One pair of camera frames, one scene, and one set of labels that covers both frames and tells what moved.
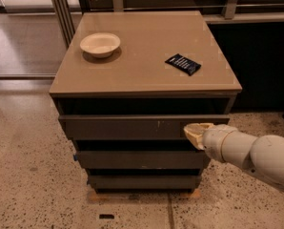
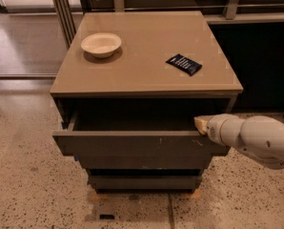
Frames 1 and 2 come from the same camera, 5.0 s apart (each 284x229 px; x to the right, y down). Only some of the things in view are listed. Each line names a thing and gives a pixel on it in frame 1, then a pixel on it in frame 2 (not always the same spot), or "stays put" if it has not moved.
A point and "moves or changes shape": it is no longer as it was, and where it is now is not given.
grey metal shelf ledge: (215, 19) stays put
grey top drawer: (131, 127) moves or changes shape
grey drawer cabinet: (126, 87) stays put
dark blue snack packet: (184, 64) stays put
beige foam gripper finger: (196, 131) to (201, 123)
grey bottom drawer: (144, 181) stays put
